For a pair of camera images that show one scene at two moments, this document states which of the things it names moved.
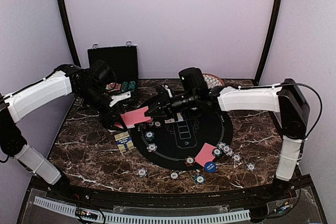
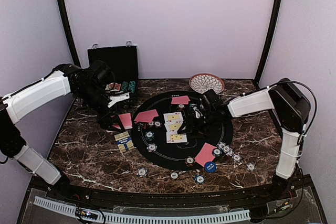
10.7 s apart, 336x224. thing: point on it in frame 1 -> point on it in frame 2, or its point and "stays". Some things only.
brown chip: (189, 161) stays
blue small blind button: (210, 167) stays
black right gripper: (166, 107) -> (188, 120)
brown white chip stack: (174, 175) stays
